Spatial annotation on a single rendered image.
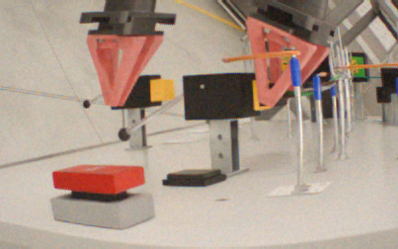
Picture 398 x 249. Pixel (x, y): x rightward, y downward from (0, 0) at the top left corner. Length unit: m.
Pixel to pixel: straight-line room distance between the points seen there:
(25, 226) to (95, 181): 0.07
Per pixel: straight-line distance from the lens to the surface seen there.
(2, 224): 0.43
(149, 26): 0.70
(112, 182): 0.41
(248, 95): 0.65
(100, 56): 0.72
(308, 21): 0.59
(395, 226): 0.34
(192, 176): 0.61
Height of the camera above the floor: 1.30
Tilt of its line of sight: 17 degrees down
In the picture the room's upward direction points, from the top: 49 degrees clockwise
